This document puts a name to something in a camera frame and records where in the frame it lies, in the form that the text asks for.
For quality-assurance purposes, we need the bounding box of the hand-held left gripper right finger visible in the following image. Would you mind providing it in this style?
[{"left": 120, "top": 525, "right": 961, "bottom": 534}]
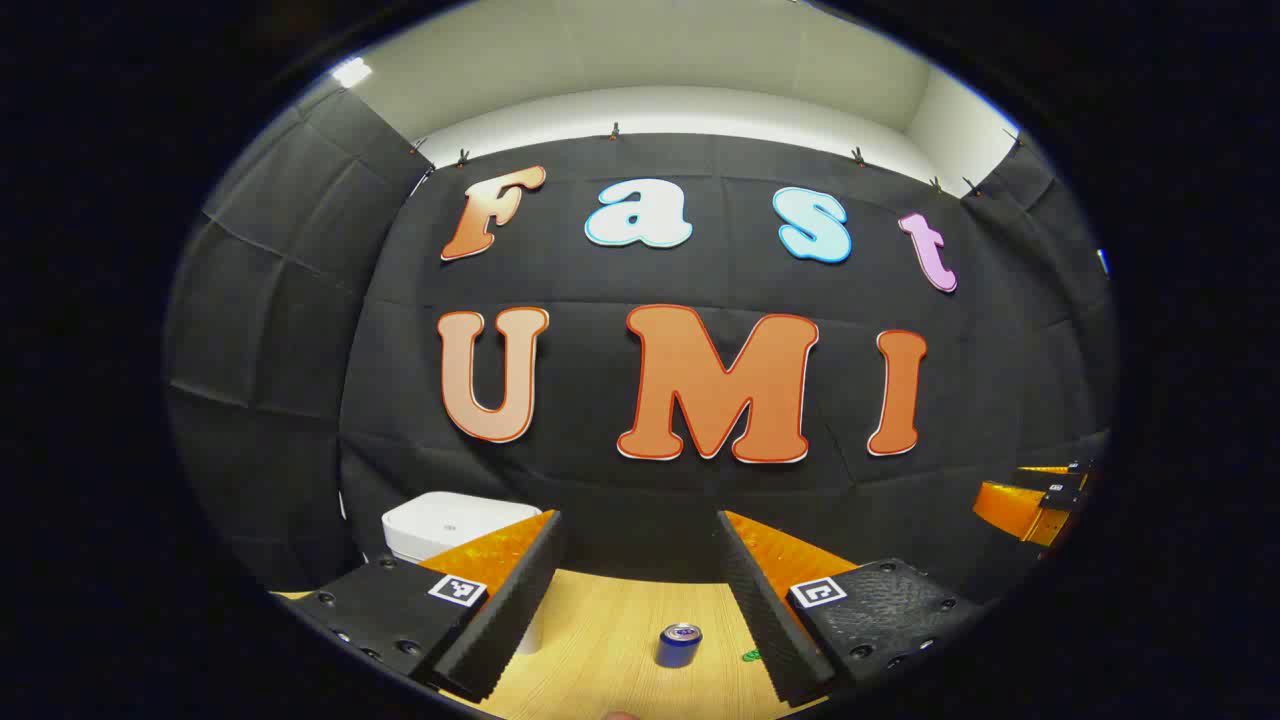
[{"left": 716, "top": 510, "right": 991, "bottom": 708}]

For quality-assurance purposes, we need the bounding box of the wooden desktop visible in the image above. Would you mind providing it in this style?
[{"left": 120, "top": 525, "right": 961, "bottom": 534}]
[{"left": 270, "top": 568, "right": 831, "bottom": 720}]

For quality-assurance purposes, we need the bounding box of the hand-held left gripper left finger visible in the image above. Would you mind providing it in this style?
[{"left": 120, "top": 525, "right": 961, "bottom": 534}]
[{"left": 268, "top": 510, "right": 567, "bottom": 703}]

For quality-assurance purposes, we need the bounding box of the black backdrop cloth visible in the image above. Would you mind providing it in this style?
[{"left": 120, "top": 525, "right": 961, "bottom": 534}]
[{"left": 163, "top": 80, "right": 1116, "bottom": 601}]

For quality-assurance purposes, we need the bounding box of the white desktop garbage bin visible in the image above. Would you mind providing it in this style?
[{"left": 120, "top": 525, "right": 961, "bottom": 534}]
[{"left": 382, "top": 491, "right": 546, "bottom": 657}]

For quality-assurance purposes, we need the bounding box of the blue pop can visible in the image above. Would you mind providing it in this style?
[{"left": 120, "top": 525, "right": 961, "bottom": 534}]
[{"left": 656, "top": 622, "right": 703, "bottom": 670}]

